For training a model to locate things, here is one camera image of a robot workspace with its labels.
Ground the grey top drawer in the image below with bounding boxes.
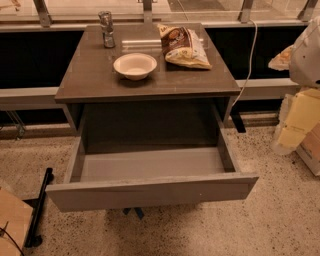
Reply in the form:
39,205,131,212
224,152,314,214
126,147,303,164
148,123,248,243
45,105,260,213

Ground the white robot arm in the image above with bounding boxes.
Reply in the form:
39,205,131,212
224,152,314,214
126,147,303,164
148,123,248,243
268,16,320,155

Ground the grey drawer cabinet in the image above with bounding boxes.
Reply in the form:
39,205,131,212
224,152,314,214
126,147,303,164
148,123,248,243
55,23,240,119

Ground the white bowl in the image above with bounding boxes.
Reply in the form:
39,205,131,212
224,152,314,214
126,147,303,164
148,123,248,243
113,53,157,81

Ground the brown and white chip bag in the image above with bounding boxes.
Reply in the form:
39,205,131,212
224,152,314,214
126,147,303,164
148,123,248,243
157,24,212,70

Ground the blue cabinet foot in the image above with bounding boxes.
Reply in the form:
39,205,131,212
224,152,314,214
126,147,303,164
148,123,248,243
123,207,144,220

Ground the cardboard box left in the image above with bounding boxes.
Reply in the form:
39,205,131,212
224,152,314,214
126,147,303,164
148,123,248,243
0,188,32,256

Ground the white cable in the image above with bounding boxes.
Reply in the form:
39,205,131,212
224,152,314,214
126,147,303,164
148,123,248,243
231,19,259,108

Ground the black cable left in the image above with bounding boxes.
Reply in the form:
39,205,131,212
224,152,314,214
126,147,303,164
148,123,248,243
0,227,25,256

